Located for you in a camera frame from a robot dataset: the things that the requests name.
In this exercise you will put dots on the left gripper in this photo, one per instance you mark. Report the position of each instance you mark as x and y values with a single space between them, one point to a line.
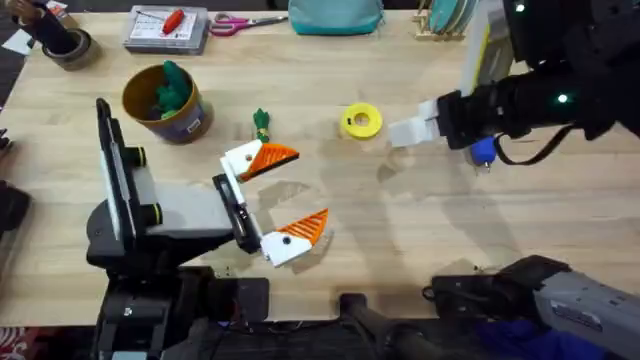
195 210

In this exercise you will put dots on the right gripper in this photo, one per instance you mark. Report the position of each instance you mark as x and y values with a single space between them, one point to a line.
475 117

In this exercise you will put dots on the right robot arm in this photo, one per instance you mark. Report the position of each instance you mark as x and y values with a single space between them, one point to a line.
600 50

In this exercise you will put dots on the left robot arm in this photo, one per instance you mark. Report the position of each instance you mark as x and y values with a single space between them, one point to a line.
150 310

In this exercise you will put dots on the green vegetable toy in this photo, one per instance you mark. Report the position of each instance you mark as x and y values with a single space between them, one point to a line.
261 124

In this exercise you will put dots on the yellow disc with holes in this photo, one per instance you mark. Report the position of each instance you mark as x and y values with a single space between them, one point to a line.
362 120

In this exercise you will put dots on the small wooden peg rack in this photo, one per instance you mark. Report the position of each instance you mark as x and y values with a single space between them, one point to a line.
435 35

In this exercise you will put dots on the right wrist upright plate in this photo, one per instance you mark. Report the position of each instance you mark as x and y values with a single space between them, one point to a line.
487 50

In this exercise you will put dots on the wrist upright plate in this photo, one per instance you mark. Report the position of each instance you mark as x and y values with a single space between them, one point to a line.
117 175
487 50

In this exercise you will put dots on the teal plate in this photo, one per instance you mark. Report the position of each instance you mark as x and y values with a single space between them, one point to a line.
452 14

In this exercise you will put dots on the teal soft bag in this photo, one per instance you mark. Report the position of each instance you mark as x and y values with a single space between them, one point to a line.
335 17

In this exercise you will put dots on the brown tub with green toys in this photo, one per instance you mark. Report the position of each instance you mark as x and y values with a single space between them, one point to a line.
167 107

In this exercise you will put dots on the left wrist upright plate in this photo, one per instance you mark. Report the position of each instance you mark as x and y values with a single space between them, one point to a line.
117 175

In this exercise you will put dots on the grey box with white label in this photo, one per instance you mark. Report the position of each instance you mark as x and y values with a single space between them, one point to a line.
167 35

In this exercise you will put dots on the blue cloth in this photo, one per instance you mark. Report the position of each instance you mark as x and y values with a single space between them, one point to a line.
525 342

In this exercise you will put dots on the brown tape roll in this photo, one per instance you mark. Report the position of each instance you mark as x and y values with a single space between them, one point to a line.
75 52

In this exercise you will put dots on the black object at table side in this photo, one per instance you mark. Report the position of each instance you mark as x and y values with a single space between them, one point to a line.
12 205

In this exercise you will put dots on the black tool with brown end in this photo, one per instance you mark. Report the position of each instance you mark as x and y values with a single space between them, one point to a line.
47 27

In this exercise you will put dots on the white paper sheet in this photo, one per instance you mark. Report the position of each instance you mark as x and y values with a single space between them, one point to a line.
17 42

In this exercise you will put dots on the black rail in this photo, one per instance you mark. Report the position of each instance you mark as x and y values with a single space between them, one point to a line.
380 330

